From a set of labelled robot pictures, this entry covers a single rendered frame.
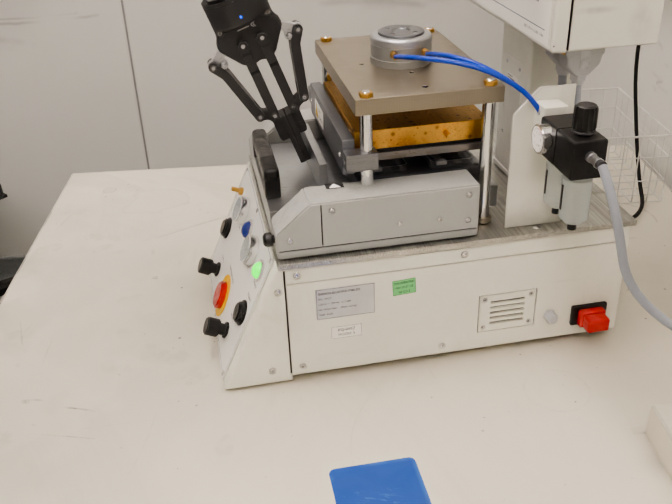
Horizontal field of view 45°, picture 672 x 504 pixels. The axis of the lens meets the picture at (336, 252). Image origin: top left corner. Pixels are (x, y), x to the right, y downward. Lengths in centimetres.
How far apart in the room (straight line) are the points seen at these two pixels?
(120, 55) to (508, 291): 173
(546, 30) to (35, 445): 76
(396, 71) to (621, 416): 50
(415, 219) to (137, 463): 43
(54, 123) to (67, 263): 130
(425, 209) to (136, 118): 173
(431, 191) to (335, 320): 20
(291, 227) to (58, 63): 173
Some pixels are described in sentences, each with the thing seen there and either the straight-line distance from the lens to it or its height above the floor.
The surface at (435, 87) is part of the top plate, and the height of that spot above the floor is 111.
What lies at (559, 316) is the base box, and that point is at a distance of 112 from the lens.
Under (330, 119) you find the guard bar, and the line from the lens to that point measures 103.
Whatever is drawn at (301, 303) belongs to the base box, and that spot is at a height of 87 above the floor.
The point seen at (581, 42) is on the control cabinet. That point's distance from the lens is 97.
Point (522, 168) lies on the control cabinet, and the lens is 101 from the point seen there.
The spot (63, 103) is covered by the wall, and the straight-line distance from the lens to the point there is 264.
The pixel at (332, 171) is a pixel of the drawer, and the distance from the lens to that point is 109.
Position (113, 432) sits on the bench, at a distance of 104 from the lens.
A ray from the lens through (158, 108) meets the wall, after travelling 258.
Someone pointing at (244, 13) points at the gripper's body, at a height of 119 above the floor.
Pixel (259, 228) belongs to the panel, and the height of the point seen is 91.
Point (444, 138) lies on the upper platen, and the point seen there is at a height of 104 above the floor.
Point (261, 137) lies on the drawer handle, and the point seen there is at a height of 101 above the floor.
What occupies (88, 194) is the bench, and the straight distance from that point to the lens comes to 165.
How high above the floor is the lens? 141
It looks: 30 degrees down
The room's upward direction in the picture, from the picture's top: 2 degrees counter-clockwise
